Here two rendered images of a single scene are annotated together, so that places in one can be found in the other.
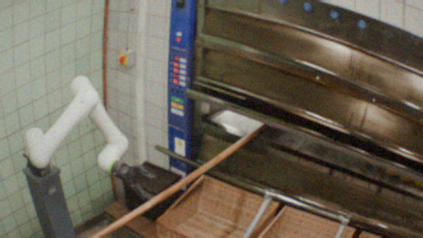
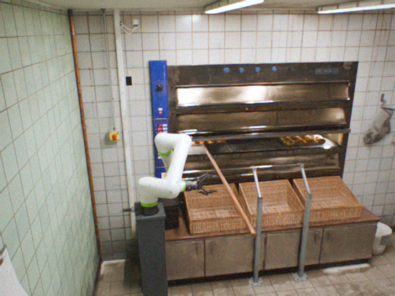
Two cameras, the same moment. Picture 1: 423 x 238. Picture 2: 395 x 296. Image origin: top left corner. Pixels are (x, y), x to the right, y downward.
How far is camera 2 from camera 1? 224 cm
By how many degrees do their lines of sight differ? 41
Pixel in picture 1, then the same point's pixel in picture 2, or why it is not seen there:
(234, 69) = (197, 121)
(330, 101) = (255, 118)
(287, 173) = (233, 164)
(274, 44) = (221, 98)
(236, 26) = (197, 95)
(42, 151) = (178, 182)
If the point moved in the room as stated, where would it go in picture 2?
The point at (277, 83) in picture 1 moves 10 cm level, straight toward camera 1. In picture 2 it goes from (223, 119) to (229, 122)
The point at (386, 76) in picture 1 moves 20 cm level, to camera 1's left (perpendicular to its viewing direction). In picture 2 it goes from (289, 91) to (278, 94)
